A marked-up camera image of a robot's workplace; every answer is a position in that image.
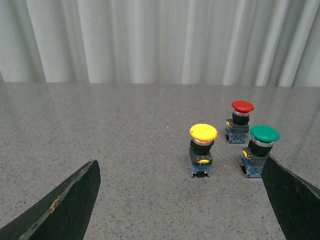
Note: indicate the red mushroom push button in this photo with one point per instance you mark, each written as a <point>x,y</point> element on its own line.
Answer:
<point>237,127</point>

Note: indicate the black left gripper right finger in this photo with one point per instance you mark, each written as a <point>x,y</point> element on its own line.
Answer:
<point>295,202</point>

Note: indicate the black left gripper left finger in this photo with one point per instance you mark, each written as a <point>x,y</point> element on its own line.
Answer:
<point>64,213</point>

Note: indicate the white pleated curtain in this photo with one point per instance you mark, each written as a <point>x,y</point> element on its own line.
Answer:
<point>213,42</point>

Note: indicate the yellow mushroom push button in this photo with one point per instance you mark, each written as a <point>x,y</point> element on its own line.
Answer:
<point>203,137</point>

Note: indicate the green mushroom push button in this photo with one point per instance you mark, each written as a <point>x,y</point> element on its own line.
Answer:
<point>258,150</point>

